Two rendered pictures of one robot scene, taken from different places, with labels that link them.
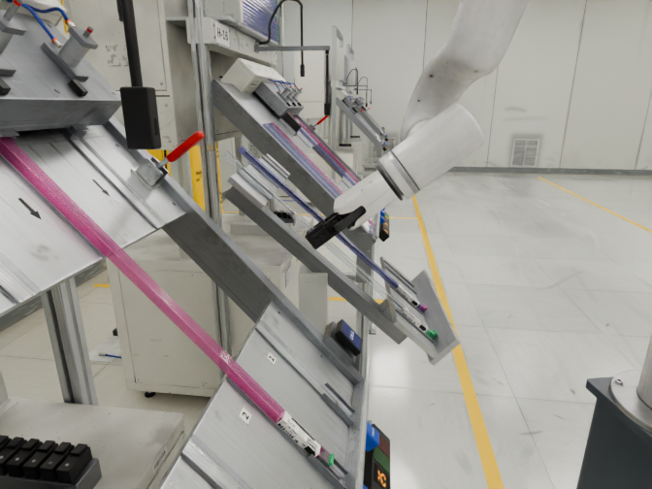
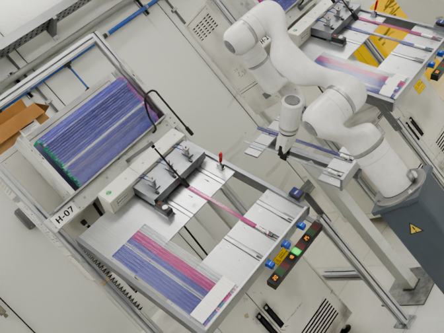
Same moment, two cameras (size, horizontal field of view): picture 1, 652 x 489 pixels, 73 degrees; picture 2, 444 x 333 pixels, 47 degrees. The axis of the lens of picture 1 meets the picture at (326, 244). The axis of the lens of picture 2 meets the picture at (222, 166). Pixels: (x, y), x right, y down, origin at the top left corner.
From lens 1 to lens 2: 1.82 m
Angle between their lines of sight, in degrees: 53
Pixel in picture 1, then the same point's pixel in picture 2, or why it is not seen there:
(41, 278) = (194, 211)
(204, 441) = (230, 235)
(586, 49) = not seen: outside the picture
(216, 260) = (250, 182)
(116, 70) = (243, 77)
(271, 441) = (252, 232)
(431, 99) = (285, 90)
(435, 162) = (287, 123)
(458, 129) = (283, 110)
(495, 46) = (267, 86)
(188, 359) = (357, 199)
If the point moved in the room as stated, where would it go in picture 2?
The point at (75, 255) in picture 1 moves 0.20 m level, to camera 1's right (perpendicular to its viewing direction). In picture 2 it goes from (200, 203) to (225, 191)
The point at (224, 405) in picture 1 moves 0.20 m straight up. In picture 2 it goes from (238, 226) to (207, 190)
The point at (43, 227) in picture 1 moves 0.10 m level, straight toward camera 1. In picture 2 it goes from (193, 199) to (188, 209)
